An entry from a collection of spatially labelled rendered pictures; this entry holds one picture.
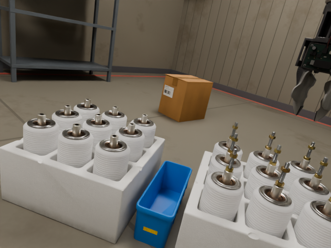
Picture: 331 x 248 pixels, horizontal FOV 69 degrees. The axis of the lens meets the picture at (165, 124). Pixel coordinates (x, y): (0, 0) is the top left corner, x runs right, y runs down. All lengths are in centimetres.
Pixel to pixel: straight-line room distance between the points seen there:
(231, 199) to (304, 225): 17
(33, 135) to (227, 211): 56
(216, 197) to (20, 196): 57
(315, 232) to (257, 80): 280
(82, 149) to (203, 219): 37
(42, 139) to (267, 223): 63
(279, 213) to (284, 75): 271
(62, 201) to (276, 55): 294
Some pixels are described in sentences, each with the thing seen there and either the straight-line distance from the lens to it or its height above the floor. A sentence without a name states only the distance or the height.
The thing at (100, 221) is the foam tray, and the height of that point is 6.
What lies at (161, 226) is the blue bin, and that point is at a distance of 71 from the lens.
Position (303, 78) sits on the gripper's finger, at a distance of 57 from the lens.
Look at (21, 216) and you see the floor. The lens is 86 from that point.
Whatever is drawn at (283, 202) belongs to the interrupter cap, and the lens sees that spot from 65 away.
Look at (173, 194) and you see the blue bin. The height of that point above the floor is 0.
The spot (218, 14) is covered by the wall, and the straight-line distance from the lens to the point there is 372.
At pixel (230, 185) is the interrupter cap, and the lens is 62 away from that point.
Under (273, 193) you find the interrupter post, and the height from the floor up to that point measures 26.
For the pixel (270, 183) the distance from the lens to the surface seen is 73.
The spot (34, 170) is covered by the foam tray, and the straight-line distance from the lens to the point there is 78.
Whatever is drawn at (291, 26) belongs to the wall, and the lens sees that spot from 329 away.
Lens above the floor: 56
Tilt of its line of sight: 19 degrees down
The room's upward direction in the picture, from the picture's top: 11 degrees clockwise
